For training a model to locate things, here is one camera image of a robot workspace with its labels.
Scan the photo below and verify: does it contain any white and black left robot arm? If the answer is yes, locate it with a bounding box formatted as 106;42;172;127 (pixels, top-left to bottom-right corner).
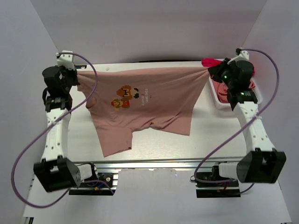
33;65;99;192

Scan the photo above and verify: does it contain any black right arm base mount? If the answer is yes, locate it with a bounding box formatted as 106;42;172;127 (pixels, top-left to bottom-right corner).
190;165;241;198

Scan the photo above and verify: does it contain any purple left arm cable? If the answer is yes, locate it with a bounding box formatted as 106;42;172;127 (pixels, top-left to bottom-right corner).
10;52;115;208

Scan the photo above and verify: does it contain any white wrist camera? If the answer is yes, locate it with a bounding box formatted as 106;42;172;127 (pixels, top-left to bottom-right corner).
228;48;249;64
56;50;76;70

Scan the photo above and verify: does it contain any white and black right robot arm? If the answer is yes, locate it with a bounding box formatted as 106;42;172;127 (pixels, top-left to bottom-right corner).
208;58;286;186

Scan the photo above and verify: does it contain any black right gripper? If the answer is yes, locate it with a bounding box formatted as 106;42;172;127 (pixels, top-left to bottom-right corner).
207;58;235;89

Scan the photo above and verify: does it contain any white perforated plastic basket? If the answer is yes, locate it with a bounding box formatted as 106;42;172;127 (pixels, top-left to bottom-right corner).
208;78;263;110

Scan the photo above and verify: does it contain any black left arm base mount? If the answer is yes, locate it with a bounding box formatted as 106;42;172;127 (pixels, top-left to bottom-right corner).
69;172;118;196

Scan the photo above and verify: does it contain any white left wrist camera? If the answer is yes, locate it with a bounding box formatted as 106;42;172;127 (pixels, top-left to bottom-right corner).
56;50;76;70

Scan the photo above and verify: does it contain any dusty pink t shirt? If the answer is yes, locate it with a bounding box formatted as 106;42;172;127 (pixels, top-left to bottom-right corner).
78;67;209;157

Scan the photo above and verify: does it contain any black xdof label sticker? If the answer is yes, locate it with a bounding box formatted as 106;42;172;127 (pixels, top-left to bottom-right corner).
75;65;87;69

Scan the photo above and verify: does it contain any magenta t shirt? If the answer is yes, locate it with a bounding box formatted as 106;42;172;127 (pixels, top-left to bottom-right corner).
201;58;222;68

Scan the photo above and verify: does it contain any coral pink t shirt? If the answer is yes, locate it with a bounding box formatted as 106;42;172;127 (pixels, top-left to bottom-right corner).
216;81;256;103

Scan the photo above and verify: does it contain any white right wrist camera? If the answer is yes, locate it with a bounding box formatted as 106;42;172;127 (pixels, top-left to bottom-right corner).
228;48;249;64

